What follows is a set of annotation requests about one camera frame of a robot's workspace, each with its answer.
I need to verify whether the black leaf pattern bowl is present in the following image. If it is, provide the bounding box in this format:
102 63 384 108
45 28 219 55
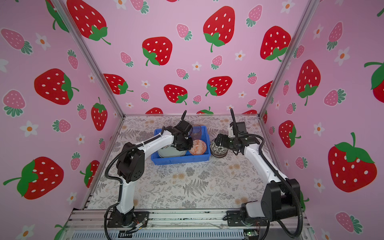
210 139 228 159

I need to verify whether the pale green flower plate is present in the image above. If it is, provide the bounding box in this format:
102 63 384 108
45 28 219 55
157 145 187 158

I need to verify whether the orange patterned bowl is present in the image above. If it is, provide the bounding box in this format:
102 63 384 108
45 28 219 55
189 140 207 156

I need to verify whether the pink clear glass cup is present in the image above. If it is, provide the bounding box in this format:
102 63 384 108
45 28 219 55
190 124 202 140

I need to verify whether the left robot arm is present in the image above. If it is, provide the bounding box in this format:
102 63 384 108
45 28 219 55
112 120 193 227

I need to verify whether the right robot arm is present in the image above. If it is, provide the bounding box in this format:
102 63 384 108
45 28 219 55
215 122 304 226

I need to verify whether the blue plastic bin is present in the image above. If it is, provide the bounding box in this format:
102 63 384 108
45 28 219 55
151 126 211 165

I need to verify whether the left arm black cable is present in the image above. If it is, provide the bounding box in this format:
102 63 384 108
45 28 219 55
104 140 145 184

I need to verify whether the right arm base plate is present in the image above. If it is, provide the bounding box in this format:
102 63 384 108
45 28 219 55
223 210 268 227

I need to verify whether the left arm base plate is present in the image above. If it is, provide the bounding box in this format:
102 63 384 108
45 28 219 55
107 211 150 228

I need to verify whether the aluminium front rail frame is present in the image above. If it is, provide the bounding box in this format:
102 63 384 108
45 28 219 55
64 208 313 240

